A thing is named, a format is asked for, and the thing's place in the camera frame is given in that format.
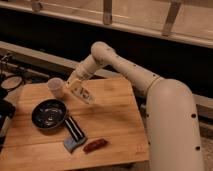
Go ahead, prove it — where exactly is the white plastic bottle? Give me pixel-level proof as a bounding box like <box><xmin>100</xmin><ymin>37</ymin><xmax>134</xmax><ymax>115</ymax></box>
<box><xmin>71</xmin><ymin>84</ymin><xmax>94</xmax><ymax>104</ymax></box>

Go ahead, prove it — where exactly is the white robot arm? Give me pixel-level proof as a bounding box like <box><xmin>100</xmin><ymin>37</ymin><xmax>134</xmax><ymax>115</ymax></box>
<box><xmin>66</xmin><ymin>42</ymin><xmax>205</xmax><ymax>171</ymax></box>

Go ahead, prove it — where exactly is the white paper cup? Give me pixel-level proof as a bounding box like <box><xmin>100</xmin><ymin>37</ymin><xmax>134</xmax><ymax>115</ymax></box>
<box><xmin>47</xmin><ymin>78</ymin><xmax>64</xmax><ymax>99</ymax></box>

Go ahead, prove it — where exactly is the dark blue bowl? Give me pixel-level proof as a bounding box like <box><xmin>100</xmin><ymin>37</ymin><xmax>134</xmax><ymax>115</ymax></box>
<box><xmin>31</xmin><ymin>99</ymin><xmax>67</xmax><ymax>129</ymax></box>

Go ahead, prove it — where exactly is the wooden cutting board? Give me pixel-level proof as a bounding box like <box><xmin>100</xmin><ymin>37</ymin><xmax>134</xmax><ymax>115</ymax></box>
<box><xmin>0</xmin><ymin>78</ymin><xmax>149</xmax><ymax>171</ymax></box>

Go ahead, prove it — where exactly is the striped blue sponge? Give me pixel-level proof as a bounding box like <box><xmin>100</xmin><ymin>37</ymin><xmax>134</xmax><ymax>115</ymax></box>
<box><xmin>63</xmin><ymin>116</ymin><xmax>87</xmax><ymax>153</ymax></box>

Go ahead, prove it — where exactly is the round black-rimmed object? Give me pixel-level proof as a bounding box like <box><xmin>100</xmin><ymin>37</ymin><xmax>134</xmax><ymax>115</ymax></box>
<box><xmin>0</xmin><ymin>75</ymin><xmax>24</xmax><ymax>92</ymax></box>

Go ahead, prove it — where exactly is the brown sausage toy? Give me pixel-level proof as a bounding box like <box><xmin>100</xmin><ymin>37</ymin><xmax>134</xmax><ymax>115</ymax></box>
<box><xmin>83</xmin><ymin>139</ymin><xmax>108</xmax><ymax>153</ymax></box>

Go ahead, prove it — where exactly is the black device at left edge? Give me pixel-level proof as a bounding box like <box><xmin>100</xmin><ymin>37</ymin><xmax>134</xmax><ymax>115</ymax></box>
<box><xmin>0</xmin><ymin>100</ymin><xmax>15</xmax><ymax>152</ymax></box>

